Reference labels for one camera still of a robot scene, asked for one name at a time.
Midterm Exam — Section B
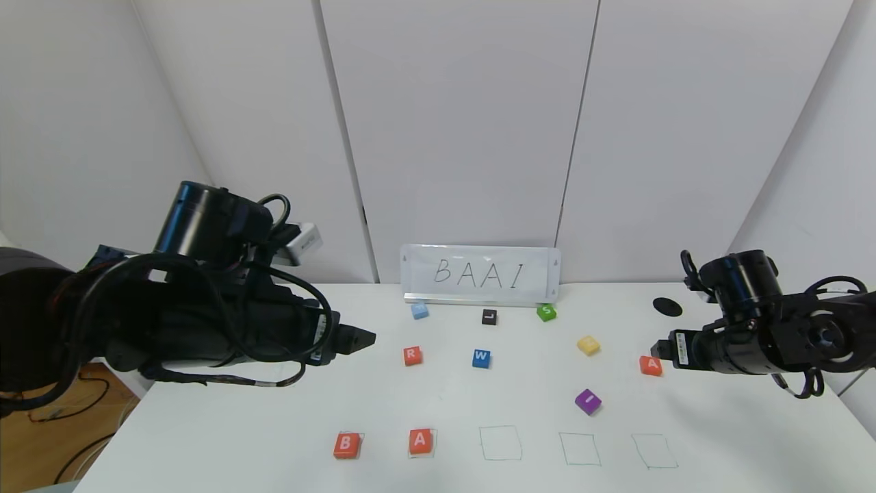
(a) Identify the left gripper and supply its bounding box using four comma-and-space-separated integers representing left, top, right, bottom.
246, 298, 376, 366

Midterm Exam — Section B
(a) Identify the white BAAI letter sign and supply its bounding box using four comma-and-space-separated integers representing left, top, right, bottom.
400, 244, 562, 303

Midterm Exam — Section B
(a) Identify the black floor cable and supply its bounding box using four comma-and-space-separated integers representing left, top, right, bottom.
27, 373, 110, 422
53, 431, 117, 487

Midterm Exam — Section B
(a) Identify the aluminium sign holder rail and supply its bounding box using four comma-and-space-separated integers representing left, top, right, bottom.
404, 294, 556, 307

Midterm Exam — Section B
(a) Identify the black camera cable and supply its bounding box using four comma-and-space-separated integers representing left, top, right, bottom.
257, 194, 295, 233
680, 250, 712, 295

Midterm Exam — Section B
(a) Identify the black right arm wrist cable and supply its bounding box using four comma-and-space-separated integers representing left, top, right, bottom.
773, 276, 870, 399

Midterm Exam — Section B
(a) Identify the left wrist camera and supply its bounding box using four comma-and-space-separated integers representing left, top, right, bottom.
274, 223, 324, 266

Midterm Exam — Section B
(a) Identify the thin black left gripper cable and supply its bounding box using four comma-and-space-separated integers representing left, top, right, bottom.
140, 363, 307, 388

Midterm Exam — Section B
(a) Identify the black right camera cable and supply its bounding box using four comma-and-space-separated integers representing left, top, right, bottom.
680, 250, 712, 295

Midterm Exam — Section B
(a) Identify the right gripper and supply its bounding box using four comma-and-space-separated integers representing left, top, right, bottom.
650, 329, 729, 372

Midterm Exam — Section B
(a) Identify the black left camera cable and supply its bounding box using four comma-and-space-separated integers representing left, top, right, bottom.
257, 194, 295, 233

